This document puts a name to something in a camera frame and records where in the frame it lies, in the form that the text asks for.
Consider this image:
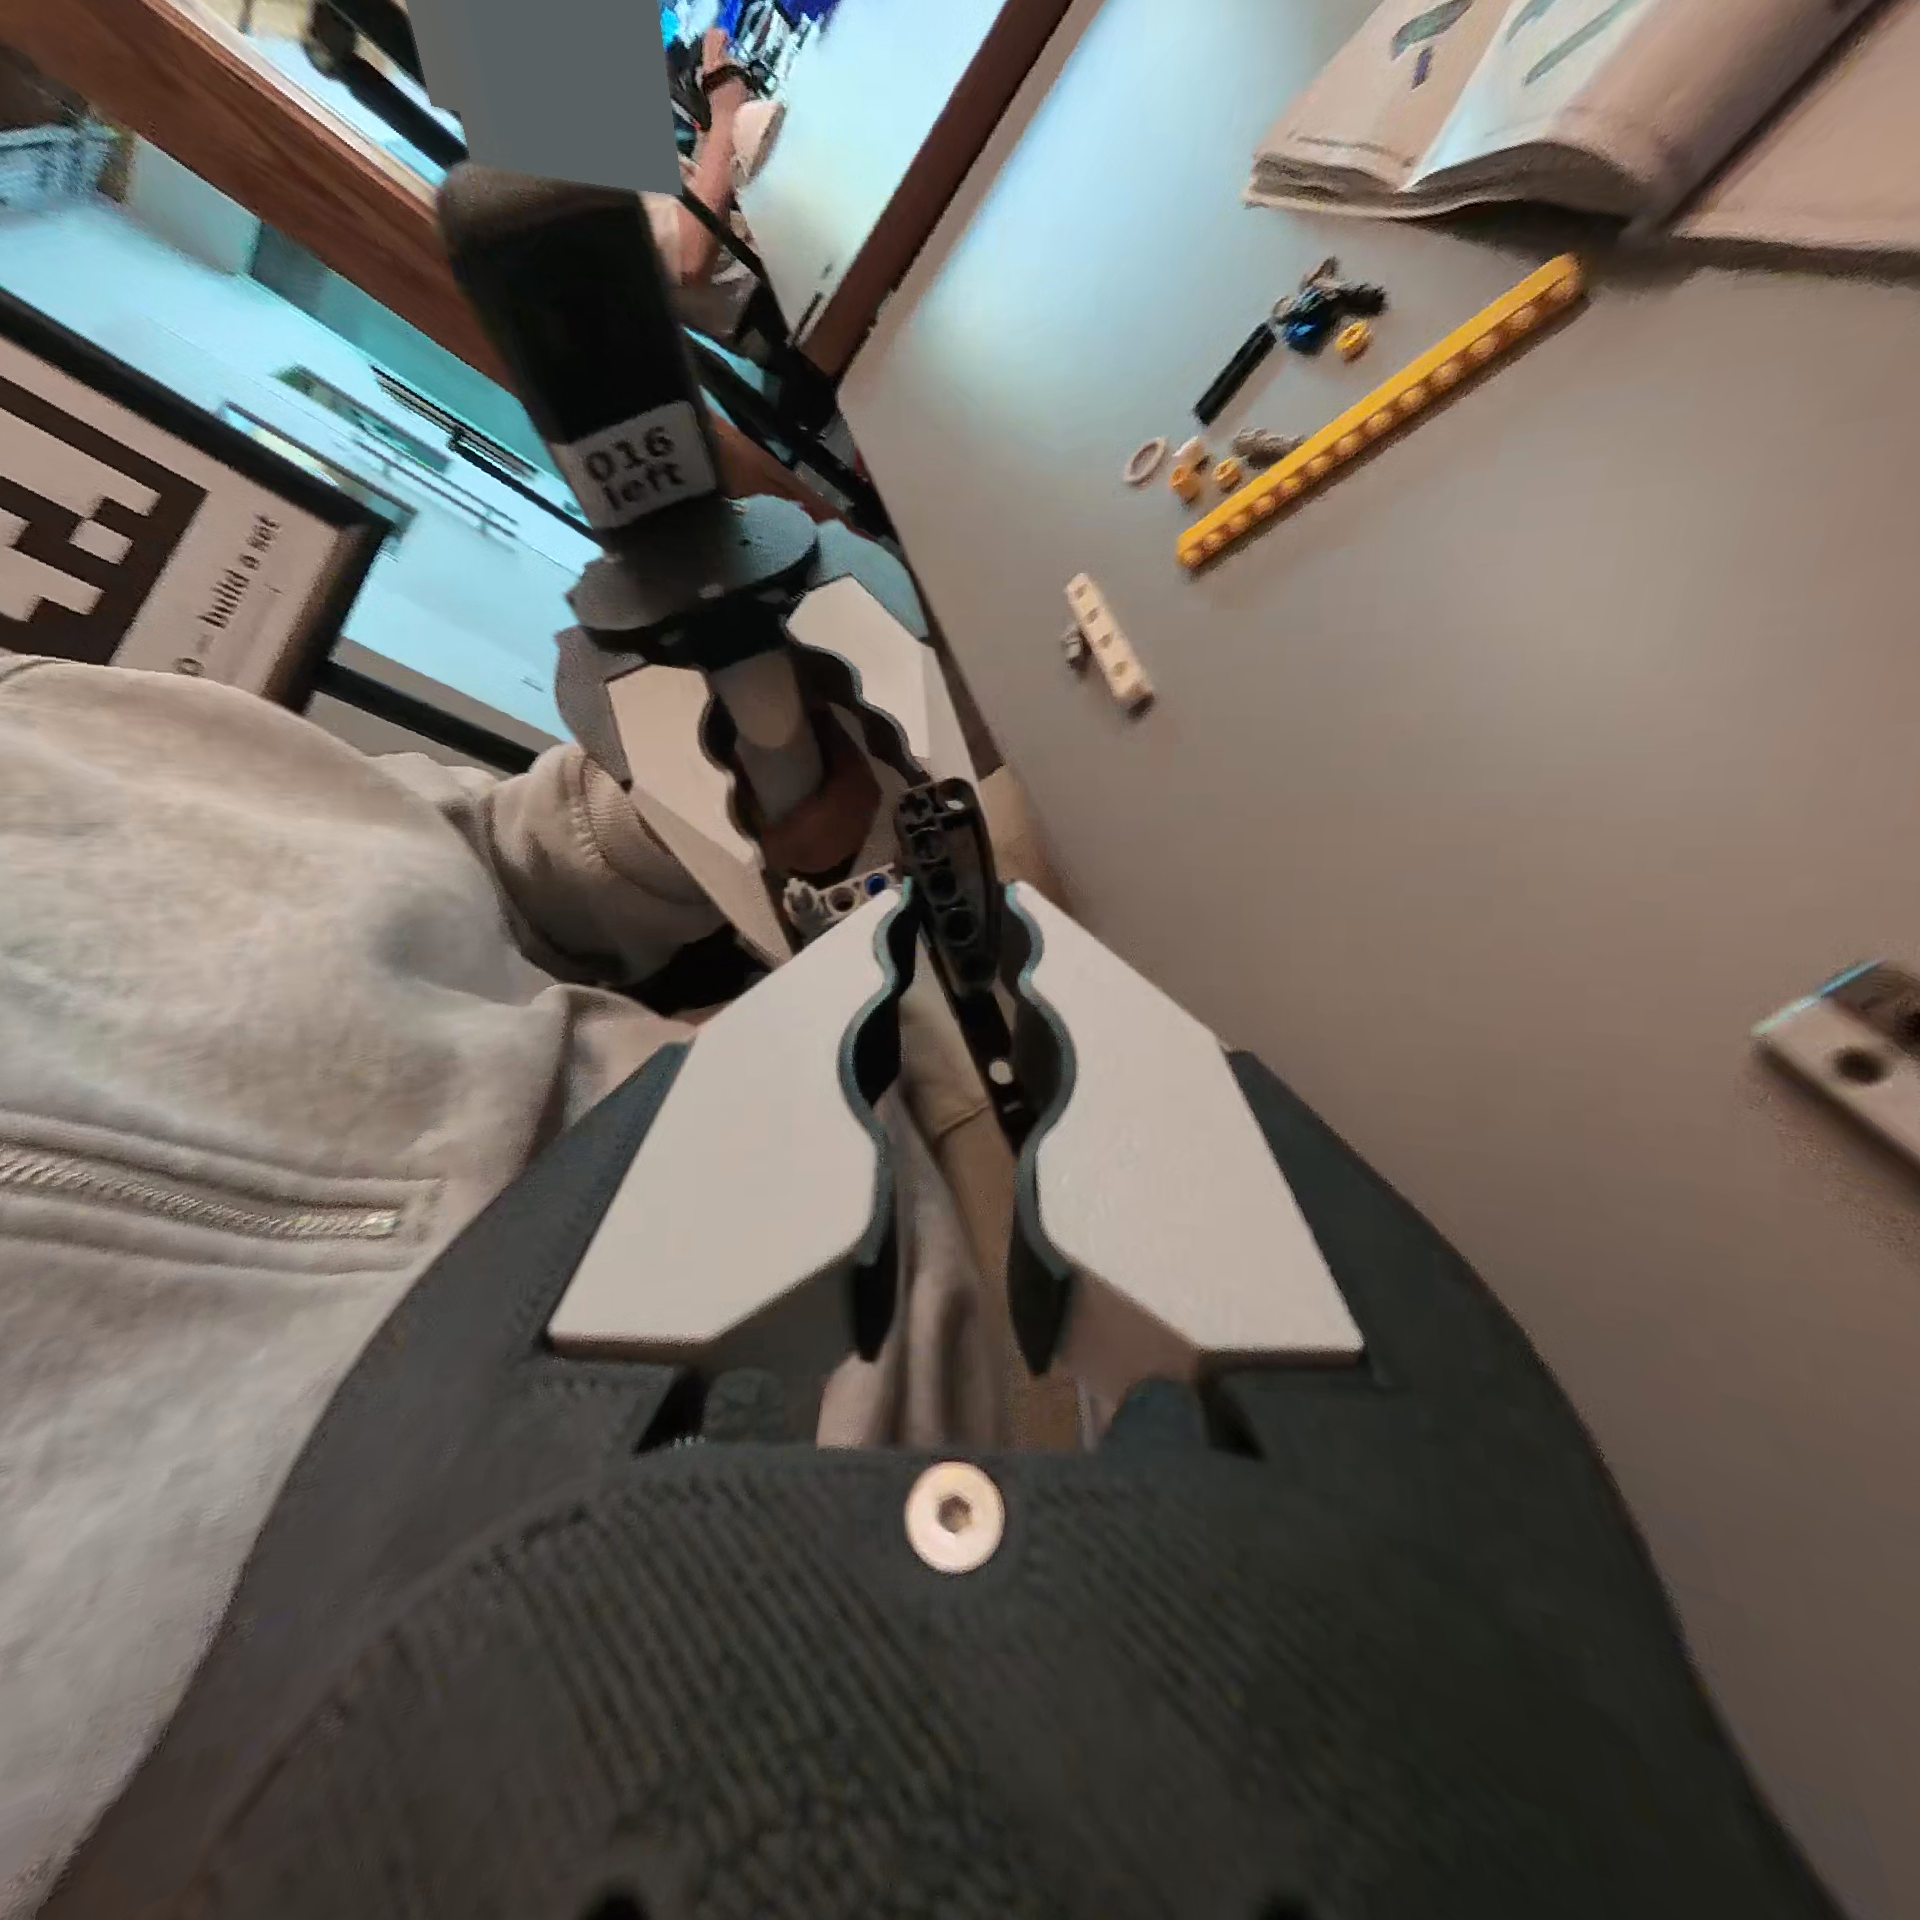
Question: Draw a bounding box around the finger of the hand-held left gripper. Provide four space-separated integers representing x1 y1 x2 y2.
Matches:
598 662 800 963
784 573 992 811

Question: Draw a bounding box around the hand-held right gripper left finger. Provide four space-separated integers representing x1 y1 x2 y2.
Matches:
547 878 921 1374

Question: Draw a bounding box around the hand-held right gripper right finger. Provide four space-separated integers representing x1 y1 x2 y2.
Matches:
1000 882 1367 1384

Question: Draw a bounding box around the black lego beam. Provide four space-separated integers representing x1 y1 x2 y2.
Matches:
894 777 1046 1155

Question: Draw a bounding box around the person's left forearm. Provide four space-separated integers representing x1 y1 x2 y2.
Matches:
495 744 752 977

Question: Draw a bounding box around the another person's forearm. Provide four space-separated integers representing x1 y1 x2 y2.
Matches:
647 37 792 324

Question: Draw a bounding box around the white lego beam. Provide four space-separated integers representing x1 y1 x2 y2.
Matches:
1062 573 1159 714

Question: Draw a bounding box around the black lego axle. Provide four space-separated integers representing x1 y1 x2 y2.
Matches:
1190 323 1280 428

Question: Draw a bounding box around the blue lego piece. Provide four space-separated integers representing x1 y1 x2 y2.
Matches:
1270 276 1389 358

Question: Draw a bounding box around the yellow lego beam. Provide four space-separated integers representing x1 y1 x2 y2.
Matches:
1175 251 1588 571

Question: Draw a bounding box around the person's left hand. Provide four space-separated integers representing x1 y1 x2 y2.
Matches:
757 732 904 886

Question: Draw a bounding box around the framed marker sign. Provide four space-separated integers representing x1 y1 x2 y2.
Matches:
0 292 395 712

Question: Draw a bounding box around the open instruction booklet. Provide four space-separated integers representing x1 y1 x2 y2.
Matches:
1245 0 1895 232

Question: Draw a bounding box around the wooden rail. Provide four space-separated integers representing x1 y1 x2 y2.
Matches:
0 0 519 393

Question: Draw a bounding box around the metal bracket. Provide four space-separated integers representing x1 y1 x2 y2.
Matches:
1751 961 1920 1176

